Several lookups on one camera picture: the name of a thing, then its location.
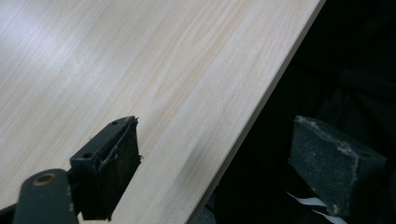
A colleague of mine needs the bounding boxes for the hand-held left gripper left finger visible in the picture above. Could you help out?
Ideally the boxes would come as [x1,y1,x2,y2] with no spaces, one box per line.
[69,116,143,222]

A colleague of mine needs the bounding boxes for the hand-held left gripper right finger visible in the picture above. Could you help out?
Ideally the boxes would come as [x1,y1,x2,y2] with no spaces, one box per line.
[287,115,388,218]

